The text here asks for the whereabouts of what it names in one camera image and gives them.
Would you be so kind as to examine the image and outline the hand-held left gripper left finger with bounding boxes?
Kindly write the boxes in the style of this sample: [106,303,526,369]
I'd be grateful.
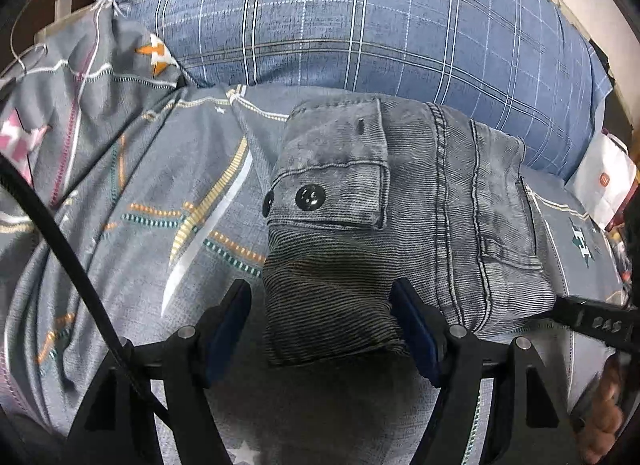
[67,279,253,465]

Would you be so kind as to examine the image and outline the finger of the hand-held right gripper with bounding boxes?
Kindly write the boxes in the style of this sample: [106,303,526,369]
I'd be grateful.
[550,295,640,352]

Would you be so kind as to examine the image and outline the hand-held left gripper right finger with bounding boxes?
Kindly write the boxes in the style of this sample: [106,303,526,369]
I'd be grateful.
[390,277,562,465]

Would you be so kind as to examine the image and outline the grey corduroy pants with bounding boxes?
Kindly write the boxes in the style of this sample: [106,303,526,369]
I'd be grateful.
[262,97,559,367]

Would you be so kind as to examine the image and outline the person's right hand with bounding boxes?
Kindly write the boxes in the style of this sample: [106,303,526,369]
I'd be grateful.
[579,357,627,455]

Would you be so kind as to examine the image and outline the white paper bag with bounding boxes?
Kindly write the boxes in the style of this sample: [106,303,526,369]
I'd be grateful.
[565,129,635,229]

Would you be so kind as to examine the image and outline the grey patterned bed sheet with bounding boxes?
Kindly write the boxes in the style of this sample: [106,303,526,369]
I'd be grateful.
[0,5,632,465]

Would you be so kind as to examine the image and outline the blue plaid pillow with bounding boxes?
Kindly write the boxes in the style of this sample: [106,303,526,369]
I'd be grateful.
[92,0,615,182]

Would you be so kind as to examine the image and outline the black cable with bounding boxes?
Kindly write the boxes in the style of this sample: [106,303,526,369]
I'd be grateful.
[0,157,172,428]

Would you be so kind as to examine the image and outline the white charger cable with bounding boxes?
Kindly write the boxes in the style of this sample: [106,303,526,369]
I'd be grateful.
[9,0,67,76]

